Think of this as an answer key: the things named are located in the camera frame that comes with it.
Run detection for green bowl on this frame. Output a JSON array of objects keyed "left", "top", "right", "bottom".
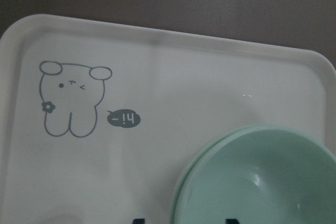
[
  {"left": 171, "top": 125, "right": 336, "bottom": 224},
  {"left": 170, "top": 124, "right": 336, "bottom": 224}
]

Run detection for green bowl on tray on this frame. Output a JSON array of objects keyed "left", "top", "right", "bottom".
[{"left": 170, "top": 124, "right": 336, "bottom": 224}]

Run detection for cream tray with bear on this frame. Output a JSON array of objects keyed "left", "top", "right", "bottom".
[{"left": 1, "top": 15, "right": 335, "bottom": 223}]

